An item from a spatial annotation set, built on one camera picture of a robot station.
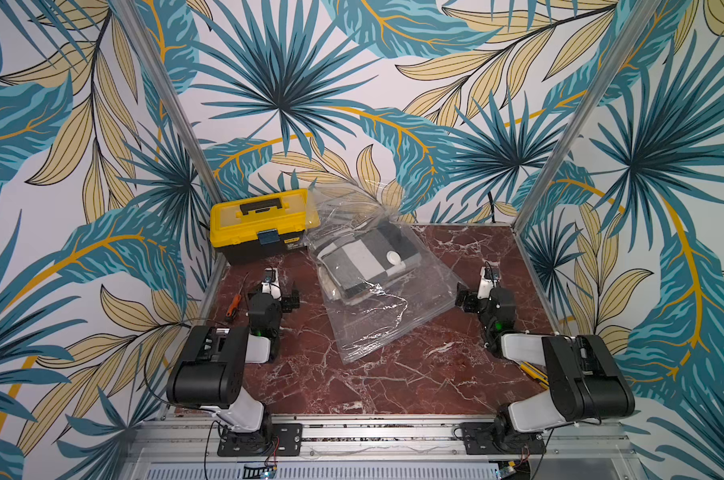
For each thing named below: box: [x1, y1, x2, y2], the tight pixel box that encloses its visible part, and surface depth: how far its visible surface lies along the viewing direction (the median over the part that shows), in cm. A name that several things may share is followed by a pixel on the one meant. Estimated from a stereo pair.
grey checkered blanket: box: [314, 219, 422, 299], surface depth 102 cm
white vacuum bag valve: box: [386, 250, 402, 265], surface depth 101 cm
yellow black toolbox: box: [209, 188, 308, 266], surface depth 100 cm
